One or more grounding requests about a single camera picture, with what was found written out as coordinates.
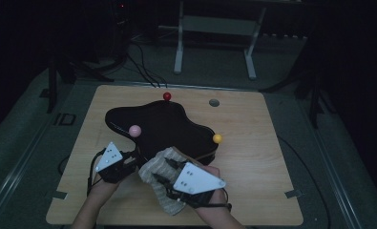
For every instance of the red ball knob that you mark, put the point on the red ball knob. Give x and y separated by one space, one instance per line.
167 96

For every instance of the grey fluffy cloth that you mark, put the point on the grey fluffy cloth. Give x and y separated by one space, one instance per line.
154 168

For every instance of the black tripod stand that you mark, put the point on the black tripod stand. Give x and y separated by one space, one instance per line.
52 86
315 101

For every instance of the grey round table grommet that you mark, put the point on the grey round table grommet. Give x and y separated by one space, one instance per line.
214 102

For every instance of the grey tape strip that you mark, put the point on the grey tape strip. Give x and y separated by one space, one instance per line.
59 195
293 193

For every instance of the pink ball knob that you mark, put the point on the pink ball knob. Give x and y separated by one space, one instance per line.
135 130

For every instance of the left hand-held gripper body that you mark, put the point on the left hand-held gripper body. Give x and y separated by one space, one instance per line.
111 159

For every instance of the black wavy tray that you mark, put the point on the black wavy tray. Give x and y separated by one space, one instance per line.
170 127

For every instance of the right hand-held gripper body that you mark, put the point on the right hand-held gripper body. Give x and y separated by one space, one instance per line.
195 179

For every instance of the person's right hand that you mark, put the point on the person's right hand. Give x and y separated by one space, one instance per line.
216 211

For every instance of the person's left hand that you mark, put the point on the person's left hand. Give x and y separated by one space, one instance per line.
103 189

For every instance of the yellow ball knob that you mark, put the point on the yellow ball knob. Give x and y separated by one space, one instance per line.
217 138

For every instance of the white metal stand frame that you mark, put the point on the white metal stand frame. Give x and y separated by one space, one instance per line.
219 25

